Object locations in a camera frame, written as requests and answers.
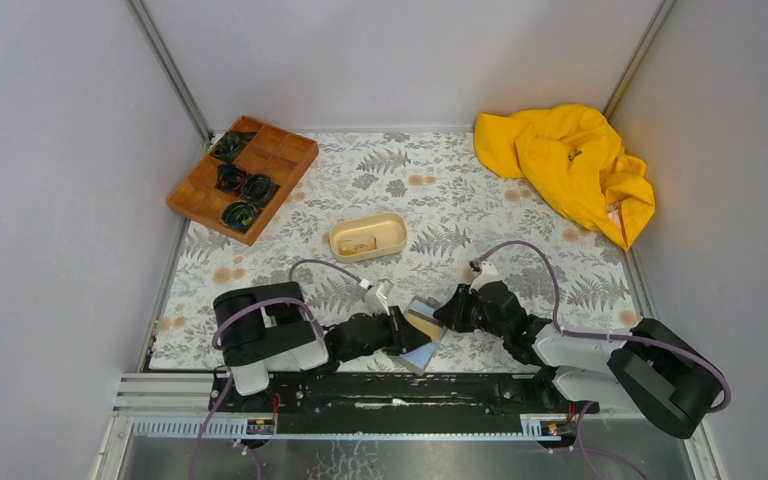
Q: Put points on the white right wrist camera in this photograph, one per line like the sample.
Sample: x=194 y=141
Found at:
x=485 y=273

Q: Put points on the dark rolled ribbon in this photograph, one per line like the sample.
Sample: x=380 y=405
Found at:
x=231 y=144
x=258 y=189
x=240 y=215
x=230 y=178

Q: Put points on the floral patterned table mat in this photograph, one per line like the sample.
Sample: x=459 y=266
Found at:
x=455 y=210

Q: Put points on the grey card holder wallet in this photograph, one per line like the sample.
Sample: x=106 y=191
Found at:
x=423 y=336

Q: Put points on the yellow crumpled cloth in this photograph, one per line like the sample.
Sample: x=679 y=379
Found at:
x=576 y=161

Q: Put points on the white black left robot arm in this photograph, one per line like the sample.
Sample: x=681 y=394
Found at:
x=263 y=327

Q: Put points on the beige oval plastic tray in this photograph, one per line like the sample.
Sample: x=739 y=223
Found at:
x=378 y=235

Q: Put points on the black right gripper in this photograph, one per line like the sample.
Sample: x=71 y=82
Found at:
x=470 y=308

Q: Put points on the orange compartment organizer tray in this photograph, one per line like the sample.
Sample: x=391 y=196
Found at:
x=282 y=155

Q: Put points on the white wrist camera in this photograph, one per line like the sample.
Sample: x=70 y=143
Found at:
x=485 y=273
x=376 y=296

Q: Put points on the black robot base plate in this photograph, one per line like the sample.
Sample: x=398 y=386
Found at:
x=402 y=404

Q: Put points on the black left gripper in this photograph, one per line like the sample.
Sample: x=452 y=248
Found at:
x=393 y=323

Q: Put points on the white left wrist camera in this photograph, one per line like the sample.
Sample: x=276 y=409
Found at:
x=376 y=296

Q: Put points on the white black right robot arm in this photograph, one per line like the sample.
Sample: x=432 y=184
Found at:
x=648 y=369

